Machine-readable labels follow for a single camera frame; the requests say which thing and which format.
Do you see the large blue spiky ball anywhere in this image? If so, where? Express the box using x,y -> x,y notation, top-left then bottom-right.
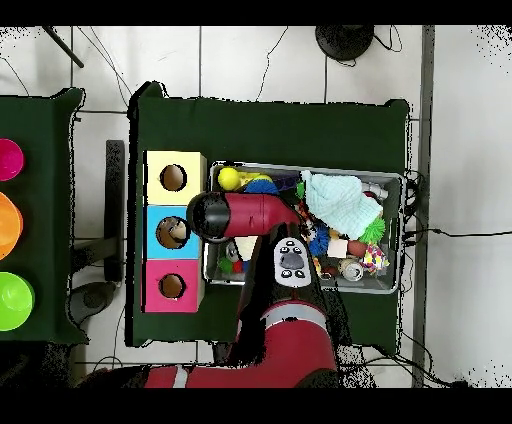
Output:
243,179 -> 279,196

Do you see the dark green side tablecloth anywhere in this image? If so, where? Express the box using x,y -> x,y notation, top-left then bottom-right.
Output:
0,87 -> 87,345

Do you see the silver soda can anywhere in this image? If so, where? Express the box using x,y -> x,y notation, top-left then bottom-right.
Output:
339,258 -> 364,282

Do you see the yellow tennis ball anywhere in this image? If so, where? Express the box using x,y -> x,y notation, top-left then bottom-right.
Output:
217,166 -> 242,192

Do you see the colourful polka dot pouch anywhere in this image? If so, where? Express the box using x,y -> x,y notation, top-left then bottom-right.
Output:
361,243 -> 391,275

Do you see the black round floor base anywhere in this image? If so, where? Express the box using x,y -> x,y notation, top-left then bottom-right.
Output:
314,25 -> 375,62

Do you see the wire mesh bin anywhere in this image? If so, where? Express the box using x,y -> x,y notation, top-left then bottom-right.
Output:
203,160 -> 405,295

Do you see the black power cable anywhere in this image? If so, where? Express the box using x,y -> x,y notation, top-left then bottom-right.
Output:
403,227 -> 512,239

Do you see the wooden box with three holes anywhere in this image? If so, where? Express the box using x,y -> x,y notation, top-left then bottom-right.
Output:
142,150 -> 208,314

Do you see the light green spiky ball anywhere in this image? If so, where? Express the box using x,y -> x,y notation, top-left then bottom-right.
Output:
358,216 -> 387,245

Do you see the orange plastic bowl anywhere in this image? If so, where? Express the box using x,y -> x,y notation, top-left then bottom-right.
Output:
0,191 -> 24,261

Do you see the black rod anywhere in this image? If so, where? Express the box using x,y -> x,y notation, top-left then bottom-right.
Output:
41,25 -> 85,69

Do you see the mint green waffle cloth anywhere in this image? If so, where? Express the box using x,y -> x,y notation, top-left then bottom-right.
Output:
301,170 -> 384,240

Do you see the green plastic bowl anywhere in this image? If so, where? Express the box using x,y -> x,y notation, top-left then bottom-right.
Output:
0,271 -> 36,332

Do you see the grey floor base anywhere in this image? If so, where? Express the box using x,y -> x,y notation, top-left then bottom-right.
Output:
69,281 -> 117,325

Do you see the pink plastic bowl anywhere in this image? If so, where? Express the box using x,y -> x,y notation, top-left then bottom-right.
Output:
0,138 -> 26,182

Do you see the cream waffle cloth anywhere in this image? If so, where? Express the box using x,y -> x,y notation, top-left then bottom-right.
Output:
233,235 -> 259,257

